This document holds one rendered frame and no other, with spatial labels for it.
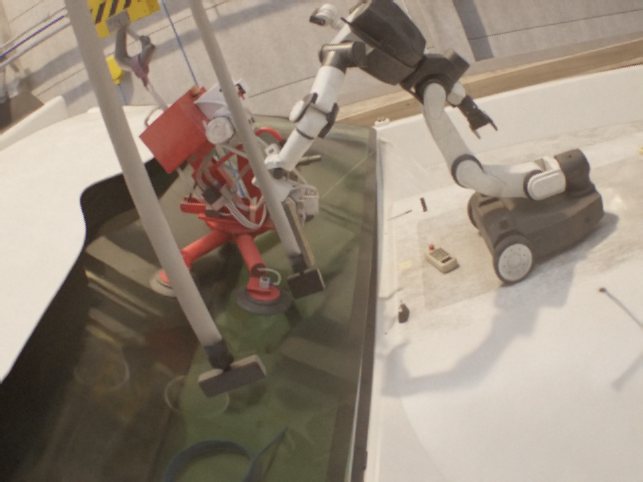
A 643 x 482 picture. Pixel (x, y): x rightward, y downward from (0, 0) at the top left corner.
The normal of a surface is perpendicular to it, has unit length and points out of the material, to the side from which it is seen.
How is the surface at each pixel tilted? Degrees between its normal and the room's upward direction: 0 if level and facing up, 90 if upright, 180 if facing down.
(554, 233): 90
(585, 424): 50
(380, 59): 115
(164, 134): 90
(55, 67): 90
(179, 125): 90
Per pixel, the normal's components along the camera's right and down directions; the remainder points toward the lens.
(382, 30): -0.31, 0.71
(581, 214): 0.31, 0.28
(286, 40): -0.09, 0.43
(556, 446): -0.29, -0.22
